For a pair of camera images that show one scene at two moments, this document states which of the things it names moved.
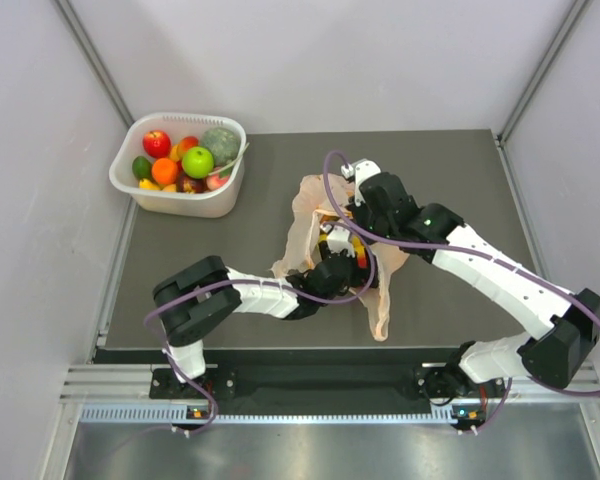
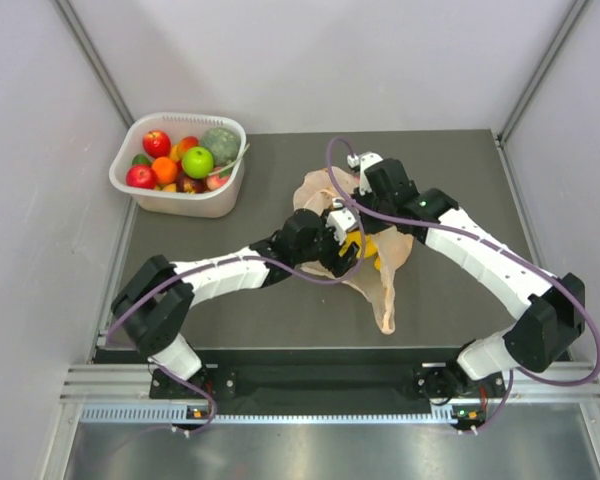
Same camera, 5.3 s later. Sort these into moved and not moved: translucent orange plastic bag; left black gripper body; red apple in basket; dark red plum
Moved: left black gripper body
Not moved: red apple in basket; translucent orange plastic bag; dark red plum
